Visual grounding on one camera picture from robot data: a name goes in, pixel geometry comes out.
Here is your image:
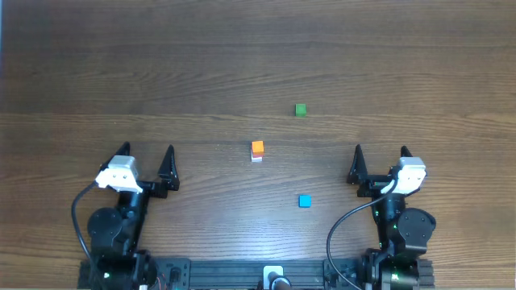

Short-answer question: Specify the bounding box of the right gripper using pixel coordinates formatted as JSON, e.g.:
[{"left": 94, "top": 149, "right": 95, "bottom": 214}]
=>
[{"left": 347, "top": 143, "right": 414, "bottom": 199}]

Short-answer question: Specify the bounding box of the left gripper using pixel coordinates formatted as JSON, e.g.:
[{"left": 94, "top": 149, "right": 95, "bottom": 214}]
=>
[{"left": 99, "top": 141, "right": 181, "bottom": 200}]

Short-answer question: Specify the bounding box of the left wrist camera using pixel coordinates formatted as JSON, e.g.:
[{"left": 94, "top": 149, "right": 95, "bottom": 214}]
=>
[{"left": 94, "top": 155, "right": 144, "bottom": 193}]

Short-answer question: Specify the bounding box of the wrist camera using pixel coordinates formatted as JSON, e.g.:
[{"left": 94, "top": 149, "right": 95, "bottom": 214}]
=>
[
  {"left": 94, "top": 155, "right": 144, "bottom": 193},
  {"left": 389, "top": 156, "right": 427, "bottom": 196}
]

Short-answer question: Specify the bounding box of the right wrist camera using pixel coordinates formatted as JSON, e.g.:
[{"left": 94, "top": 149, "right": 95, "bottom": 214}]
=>
[{"left": 389, "top": 156, "right": 427, "bottom": 196}]

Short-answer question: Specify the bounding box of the mounting rail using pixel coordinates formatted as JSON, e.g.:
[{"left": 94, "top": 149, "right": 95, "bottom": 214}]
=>
[{"left": 77, "top": 257, "right": 436, "bottom": 290}]

